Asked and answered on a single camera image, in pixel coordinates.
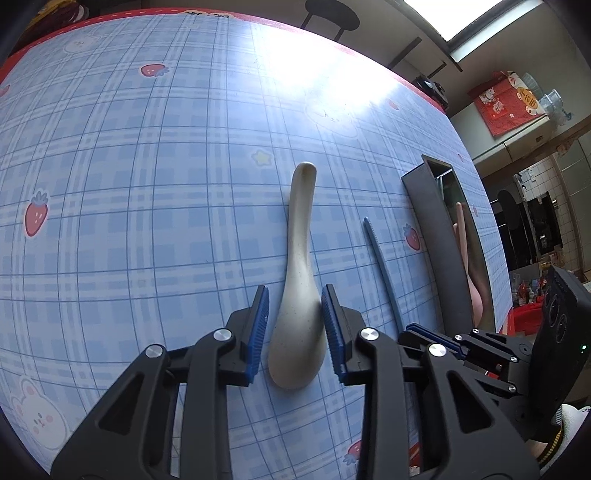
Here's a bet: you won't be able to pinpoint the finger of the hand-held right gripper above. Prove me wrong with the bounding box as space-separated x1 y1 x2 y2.
399 323 532 370
464 362 525 400

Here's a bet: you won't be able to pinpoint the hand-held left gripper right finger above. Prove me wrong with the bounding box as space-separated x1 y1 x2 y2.
321 283 541 480

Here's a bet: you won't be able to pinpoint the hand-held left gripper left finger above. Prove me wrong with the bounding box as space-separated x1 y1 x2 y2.
51 285 271 480

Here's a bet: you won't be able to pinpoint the beige spoon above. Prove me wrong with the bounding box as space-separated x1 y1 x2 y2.
268 161 322 391

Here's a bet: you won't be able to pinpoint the pink spoon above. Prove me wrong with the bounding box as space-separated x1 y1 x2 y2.
452 202 485 326

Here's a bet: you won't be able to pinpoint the metal utensil box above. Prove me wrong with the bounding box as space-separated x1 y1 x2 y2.
401 155 497 333

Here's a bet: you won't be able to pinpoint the blue chopstick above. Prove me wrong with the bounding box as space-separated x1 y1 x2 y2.
363 217 407 335

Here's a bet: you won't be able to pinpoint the white fluffy cloth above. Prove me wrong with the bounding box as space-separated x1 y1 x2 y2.
556 405 591 435

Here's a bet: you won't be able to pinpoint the black oven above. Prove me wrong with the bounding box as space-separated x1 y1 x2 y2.
522 194 564 264

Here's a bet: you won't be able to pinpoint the black chair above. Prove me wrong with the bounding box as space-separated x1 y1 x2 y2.
496 189 522 273

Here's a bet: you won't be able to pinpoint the white fridge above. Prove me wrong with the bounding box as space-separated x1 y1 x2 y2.
450 111 591 162

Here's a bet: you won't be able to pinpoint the blue plaid table mat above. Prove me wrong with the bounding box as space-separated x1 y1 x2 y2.
0 11 513 480

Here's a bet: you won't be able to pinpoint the clear plastic containers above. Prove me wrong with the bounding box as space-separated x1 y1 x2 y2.
536 88 573 125

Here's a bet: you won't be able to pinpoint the red printed cloth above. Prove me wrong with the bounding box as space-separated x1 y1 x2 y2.
473 71 548 137

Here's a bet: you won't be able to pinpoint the silver pressure cooker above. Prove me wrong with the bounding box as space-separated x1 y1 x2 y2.
413 76 448 109

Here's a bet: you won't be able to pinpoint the dark framed window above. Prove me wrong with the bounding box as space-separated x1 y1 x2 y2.
388 0 546 75

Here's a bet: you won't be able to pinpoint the black round stool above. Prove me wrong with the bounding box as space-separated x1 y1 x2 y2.
305 0 360 42

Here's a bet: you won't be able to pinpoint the dark clothes pile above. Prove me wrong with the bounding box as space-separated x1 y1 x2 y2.
28 0 93 24

